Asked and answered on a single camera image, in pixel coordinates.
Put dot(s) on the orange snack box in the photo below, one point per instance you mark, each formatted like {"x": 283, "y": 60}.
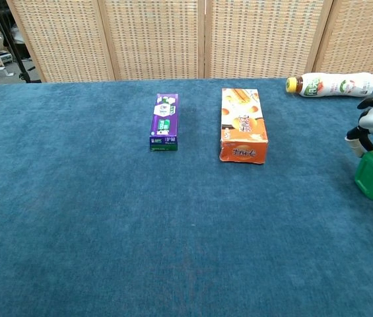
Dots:
{"x": 243, "y": 132}

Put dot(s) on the white bottle with yellow cap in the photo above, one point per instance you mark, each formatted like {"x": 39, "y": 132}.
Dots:
{"x": 331, "y": 86}

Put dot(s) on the purple toothpaste box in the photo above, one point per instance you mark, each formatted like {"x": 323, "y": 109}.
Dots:
{"x": 164, "y": 122}

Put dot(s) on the woven wooden folding screen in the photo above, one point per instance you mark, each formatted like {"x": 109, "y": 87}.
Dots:
{"x": 156, "y": 39}

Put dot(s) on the blue table cloth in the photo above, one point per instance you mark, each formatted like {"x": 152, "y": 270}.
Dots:
{"x": 107, "y": 214}

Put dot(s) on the black tripod stand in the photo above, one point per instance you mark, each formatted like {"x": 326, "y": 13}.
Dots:
{"x": 24, "y": 76}

